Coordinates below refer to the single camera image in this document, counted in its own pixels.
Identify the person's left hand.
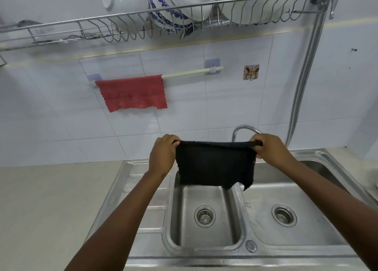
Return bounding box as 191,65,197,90
148,134,181,177

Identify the person's right hand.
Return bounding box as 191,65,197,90
249,133,291,168

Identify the black dish cloth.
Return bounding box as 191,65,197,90
172,140,263,191

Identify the person's left forearm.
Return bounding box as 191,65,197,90
64,170,170,271

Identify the person's right forearm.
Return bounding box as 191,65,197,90
273,158,378,271

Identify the chrome faucet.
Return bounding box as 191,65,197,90
231,125,263,143

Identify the red dish cloth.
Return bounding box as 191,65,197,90
95,74,168,113

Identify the white towel bar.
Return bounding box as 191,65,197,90
86,58,224,88

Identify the stainless steel double sink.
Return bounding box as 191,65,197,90
84,149,378,271

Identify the metal sink strainer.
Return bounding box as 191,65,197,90
272,204,297,228
194,205,216,228

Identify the stainless steel dish rack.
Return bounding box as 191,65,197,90
0,0,343,67

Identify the blue patterned white bowl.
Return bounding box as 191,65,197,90
147,0,195,33

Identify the metal hook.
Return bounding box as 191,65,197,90
328,0,343,20

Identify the cartoon wall hook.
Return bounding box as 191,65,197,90
243,64,260,81

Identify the flexible metal hose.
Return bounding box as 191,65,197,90
285,12,328,149

